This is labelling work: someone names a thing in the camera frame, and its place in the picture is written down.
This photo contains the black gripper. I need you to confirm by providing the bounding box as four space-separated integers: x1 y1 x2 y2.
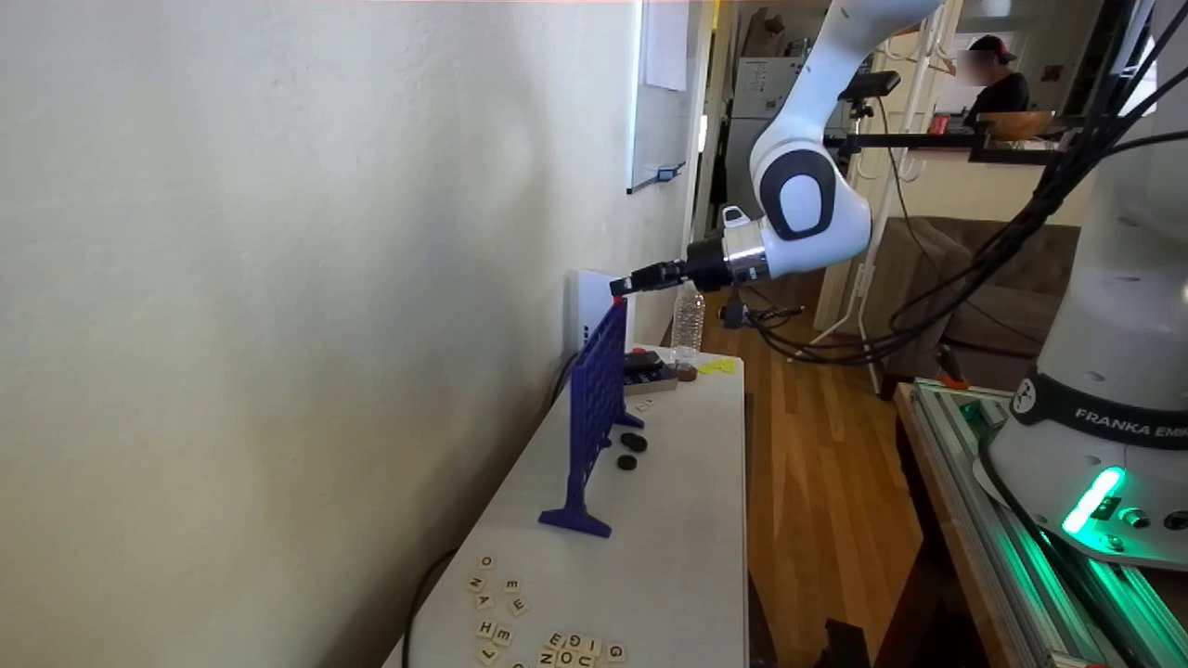
609 241 735 295

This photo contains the purple token game grid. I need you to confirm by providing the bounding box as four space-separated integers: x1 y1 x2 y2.
536 292 646 542

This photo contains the clear plastic bottle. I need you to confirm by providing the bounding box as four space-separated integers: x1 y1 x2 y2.
673 278 705 361

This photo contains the white plastic container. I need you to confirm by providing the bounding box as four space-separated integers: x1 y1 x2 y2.
564 267 638 365

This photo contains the blue marker pen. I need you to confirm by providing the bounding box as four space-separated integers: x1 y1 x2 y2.
623 161 685 198

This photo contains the white side table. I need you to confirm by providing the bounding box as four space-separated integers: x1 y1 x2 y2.
381 347 752 668

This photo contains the black desk lamp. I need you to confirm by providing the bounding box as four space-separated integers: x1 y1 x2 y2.
844 67 904 104

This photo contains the black desk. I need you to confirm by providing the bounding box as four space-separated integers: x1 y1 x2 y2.
839 127 1081 166

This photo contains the person in dark shirt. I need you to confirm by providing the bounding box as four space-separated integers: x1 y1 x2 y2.
960 34 1037 127

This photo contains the wooden bowl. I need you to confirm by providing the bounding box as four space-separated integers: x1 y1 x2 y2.
988 106 1057 144

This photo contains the small black stand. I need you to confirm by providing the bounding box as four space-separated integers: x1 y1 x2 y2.
813 615 871 668

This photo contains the white wall board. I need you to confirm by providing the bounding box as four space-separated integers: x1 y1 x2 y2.
626 0 698 194

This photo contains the black cable with plug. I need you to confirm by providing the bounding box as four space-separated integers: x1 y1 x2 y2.
397 549 463 668

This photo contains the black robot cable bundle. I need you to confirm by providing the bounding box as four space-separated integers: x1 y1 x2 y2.
719 0 1188 367

